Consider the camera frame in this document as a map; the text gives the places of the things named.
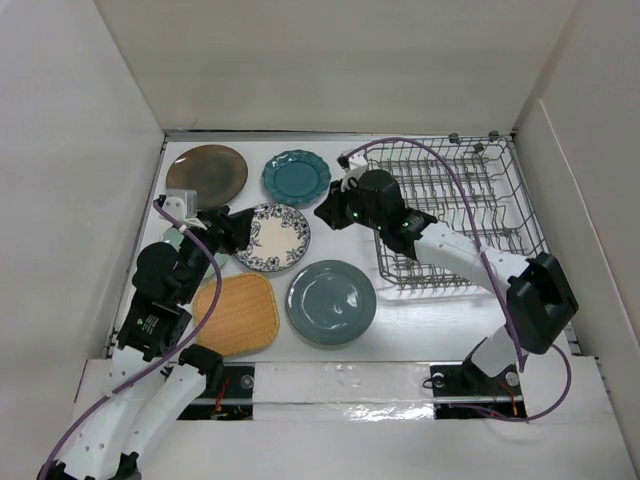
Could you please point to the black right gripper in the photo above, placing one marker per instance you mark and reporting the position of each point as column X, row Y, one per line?
column 331, row 209

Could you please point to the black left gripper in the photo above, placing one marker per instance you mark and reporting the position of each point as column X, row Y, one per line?
column 227, row 229

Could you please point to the teal scalloped plate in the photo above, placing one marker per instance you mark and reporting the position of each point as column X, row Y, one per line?
column 296, row 177

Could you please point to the blue floral white plate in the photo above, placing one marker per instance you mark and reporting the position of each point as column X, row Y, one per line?
column 280, row 236

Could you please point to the grey blue round plate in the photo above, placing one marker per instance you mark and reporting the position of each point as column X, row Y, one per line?
column 331, row 303

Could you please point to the orange woven square tray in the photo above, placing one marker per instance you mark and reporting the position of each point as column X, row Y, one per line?
column 245, row 319

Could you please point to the light green plate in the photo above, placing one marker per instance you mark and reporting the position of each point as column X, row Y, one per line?
column 175, row 238

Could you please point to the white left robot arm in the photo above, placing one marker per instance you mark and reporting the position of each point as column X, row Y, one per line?
column 156, row 368

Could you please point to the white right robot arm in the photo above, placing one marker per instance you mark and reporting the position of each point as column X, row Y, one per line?
column 534, row 293

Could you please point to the brown round plate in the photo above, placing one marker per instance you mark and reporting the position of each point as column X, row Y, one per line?
column 216, row 173

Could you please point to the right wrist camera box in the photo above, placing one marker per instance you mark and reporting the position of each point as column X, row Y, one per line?
column 354, row 165

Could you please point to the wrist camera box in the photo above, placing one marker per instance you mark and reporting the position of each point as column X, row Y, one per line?
column 354, row 165
column 181, row 204

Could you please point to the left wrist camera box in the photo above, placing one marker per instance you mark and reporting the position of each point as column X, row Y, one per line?
column 181, row 204

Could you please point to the metal wire dish rack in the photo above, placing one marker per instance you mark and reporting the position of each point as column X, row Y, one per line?
column 467, row 183

